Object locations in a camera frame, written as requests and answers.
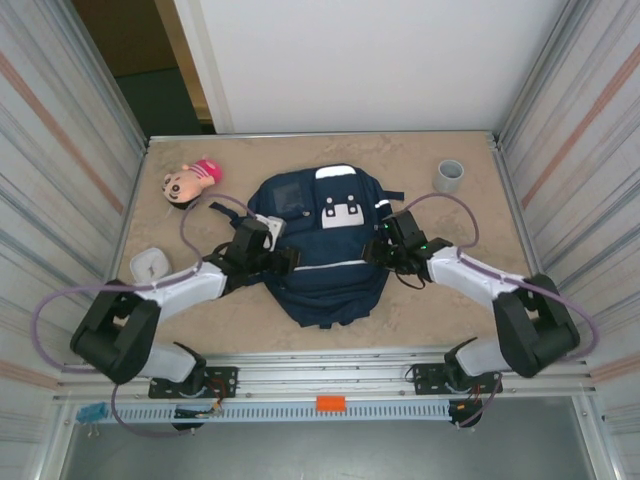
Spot navy blue backpack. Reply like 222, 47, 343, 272
208, 164, 405, 330

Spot grey plastic cup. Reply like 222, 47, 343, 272
432, 158, 466, 195

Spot cartoon boy plush doll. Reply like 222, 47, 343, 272
160, 156, 225, 209

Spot white round container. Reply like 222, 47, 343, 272
129, 247, 171, 281

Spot aluminium table edge profile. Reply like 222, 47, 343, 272
145, 130, 501, 148

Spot beige door jamb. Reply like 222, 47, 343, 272
153, 0, 214, 124

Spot blue clip tag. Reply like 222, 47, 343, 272
74, 404, 109, 424

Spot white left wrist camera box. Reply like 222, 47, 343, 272
254, 213, 287, 239

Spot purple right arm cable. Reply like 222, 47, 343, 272
402, 193, 600, 429

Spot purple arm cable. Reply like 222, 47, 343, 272
402, 193, 600, 429
32, 193, 274, 439

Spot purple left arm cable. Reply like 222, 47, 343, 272
32, 193, 274, 439

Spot aluminium mounting rail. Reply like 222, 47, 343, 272
54, 349, 599, 404

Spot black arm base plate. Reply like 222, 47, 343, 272
148, 366, 239, 400
412, 362, 503, 396

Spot red and black wires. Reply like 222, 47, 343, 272
452, 382, 489, 416
209, 379, 236, 416

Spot white slotted cable duct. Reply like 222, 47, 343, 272
107, 402, 454, 424

